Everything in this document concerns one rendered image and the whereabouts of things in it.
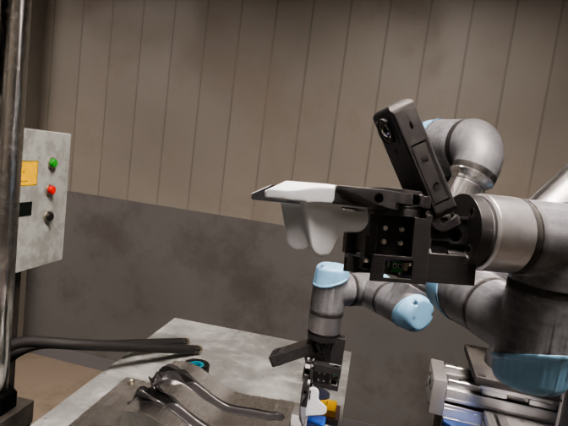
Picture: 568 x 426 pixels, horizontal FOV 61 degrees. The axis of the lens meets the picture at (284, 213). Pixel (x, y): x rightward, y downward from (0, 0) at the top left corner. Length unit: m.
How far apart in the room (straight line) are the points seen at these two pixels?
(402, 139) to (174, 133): 2.54
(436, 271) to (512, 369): 0.14
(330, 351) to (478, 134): 0.56
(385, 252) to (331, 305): 0.63
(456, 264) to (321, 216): 0.15
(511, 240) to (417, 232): 0.09
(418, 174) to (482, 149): 0.64
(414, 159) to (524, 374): 0.24
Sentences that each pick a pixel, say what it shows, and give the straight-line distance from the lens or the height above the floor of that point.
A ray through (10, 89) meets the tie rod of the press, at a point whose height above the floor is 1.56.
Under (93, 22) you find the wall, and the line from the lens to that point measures 3.32.
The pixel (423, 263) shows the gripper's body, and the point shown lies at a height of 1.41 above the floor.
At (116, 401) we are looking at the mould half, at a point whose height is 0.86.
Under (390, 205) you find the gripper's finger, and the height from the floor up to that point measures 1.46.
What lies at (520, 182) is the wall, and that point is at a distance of 2.68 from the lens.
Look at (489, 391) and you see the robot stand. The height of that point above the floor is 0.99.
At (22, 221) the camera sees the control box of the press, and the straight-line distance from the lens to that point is 1.53.
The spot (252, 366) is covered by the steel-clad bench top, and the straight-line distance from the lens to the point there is 1.65.
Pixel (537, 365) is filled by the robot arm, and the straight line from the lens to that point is 0.55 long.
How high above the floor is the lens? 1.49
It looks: 7 degrees down
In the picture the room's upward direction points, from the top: 7 degrees clockwise
